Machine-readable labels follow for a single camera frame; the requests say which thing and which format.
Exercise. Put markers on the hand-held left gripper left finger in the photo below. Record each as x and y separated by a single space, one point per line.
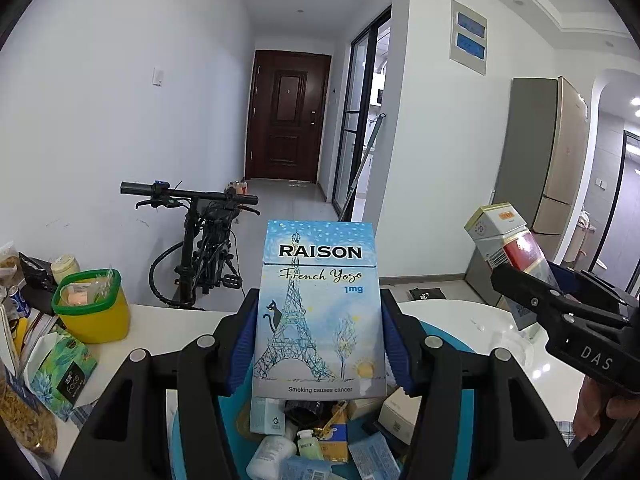
245 345

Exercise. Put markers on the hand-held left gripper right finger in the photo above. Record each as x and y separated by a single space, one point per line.
395 345

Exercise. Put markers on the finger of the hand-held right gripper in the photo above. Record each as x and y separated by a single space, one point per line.
535 305
600 287

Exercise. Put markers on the red and white cigarette carton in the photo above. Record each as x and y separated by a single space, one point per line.
500 240

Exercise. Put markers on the blue tower-print cigarette carton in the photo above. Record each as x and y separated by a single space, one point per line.
320 310

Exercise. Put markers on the blue plastic basin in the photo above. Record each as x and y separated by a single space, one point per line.
232 445

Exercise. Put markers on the blue tissue pack with barcode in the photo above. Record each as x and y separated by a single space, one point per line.
305 470

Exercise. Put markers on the yellow container green rim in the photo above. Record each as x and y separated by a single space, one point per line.
92 315

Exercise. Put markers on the person's right hand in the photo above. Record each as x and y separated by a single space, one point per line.
590 410

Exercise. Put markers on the black flat pouch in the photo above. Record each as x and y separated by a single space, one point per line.
425 294

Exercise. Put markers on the white small box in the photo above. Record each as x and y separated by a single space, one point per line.
400 412

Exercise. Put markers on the white slim box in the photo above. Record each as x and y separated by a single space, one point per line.
265 415

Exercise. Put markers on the blue plaid shirt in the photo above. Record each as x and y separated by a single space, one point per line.
565 432

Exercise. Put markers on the black small box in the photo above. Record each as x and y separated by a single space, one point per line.
305 412

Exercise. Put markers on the gold and blue packet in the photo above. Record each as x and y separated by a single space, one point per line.
335 440

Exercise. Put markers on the black folding bicycle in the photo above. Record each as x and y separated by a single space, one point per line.
200 240

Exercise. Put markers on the pale blue sachet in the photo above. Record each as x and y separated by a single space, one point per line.
372 457

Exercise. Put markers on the small white bottle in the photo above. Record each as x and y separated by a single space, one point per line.
270 457

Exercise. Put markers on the pale green tube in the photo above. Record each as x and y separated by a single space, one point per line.
307 445

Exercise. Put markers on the gold and grey refrigerator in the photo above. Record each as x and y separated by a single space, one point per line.
530 160

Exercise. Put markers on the grey mop pole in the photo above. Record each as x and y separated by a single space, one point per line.
365 165

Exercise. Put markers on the green leaf-print tissue box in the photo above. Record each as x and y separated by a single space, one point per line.
57 375

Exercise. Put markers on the pale cream jar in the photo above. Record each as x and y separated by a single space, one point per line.
65 267

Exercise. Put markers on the white paper booklets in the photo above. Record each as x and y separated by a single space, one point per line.
35 332

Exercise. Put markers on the black foil bag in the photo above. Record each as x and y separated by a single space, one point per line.
37 272

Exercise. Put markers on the black framed glass sliding door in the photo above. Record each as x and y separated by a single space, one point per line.
360 120

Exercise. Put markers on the dark brown entrance door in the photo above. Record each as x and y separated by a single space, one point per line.
287 120

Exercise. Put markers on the blue drink can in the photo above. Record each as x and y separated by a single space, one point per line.
17 304

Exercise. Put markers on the clear jar of cereal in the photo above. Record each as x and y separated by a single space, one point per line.
25 420

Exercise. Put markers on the clear bag of snacks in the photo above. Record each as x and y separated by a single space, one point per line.
9 270

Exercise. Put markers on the grey wall panel blue pictures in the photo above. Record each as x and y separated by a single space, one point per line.
470 37

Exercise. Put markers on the white wall switch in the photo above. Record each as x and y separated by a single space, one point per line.
158 76

